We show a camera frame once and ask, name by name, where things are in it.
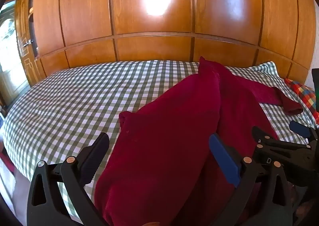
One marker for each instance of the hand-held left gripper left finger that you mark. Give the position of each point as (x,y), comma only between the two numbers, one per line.
(96,155)

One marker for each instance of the multicoloured plaid cloth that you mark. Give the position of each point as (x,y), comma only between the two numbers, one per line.
(302,95)

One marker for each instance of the bright window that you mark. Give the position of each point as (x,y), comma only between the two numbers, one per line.
(10,46)

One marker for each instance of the wooden panelled wardrobe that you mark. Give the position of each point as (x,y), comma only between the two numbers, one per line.
(159,17)

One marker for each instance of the green white checkered bed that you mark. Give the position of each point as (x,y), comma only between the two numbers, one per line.
(74,106)

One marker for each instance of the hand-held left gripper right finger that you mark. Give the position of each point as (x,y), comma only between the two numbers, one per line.
(224,161)

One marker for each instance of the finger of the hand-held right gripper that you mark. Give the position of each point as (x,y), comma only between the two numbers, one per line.
(270,145)
(300,129)

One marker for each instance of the green white checkered pillow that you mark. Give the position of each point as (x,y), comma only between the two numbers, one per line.
(269,71)

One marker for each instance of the dark red knit sweater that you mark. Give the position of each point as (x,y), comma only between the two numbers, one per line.
(174,146)

